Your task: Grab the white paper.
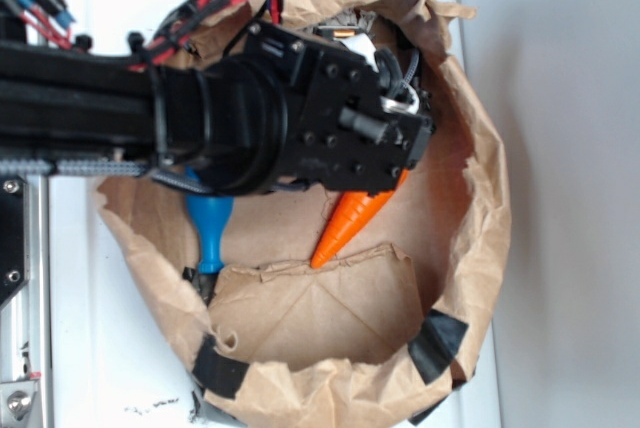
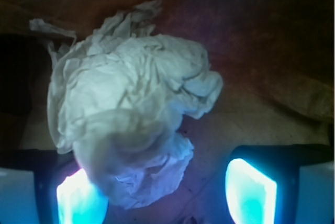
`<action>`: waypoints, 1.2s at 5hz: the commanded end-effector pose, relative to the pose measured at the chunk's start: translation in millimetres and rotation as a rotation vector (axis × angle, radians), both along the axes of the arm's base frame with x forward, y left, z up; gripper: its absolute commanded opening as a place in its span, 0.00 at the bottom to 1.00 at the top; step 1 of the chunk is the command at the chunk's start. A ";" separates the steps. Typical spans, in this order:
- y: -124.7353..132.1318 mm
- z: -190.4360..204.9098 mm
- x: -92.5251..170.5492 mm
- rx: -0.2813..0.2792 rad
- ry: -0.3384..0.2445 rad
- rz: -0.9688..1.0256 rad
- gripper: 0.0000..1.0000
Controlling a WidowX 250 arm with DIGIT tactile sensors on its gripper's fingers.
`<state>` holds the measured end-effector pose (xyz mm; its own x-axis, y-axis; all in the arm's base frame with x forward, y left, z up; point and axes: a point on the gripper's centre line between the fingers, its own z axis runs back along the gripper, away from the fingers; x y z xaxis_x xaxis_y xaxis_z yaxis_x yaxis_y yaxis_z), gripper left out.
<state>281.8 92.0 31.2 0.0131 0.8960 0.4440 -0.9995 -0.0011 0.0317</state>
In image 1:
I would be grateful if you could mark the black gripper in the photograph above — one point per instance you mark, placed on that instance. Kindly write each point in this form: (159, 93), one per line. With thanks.
(351, 124)

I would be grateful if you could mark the aluminium frame rail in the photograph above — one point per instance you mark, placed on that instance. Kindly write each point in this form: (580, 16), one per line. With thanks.
(26, 365)

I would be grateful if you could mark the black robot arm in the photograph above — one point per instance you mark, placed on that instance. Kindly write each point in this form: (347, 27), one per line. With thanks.
(215, 131)

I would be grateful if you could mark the white paper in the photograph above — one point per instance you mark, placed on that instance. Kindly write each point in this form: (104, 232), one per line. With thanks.
(344, 25)

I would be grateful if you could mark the blue toy bottle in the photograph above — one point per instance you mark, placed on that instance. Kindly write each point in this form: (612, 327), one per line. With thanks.
(210, 216)

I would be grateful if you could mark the brown paper bag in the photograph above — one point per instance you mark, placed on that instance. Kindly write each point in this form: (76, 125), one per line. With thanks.
(383, 333)

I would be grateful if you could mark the orange toy carrot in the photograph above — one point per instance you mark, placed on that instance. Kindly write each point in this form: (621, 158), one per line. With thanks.
(352, 213)

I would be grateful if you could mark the black mounting plate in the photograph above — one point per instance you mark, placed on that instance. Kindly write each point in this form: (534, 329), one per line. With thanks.
(12, 237)

